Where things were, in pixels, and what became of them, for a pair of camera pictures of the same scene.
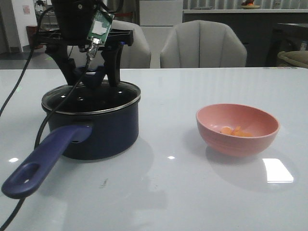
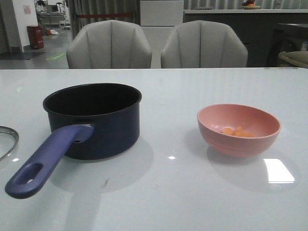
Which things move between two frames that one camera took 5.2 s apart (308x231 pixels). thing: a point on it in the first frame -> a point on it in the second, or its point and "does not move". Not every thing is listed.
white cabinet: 157,18 does not move
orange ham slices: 236,131 does not move
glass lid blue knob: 91,79 -> 9,140
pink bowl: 211,120 does not move
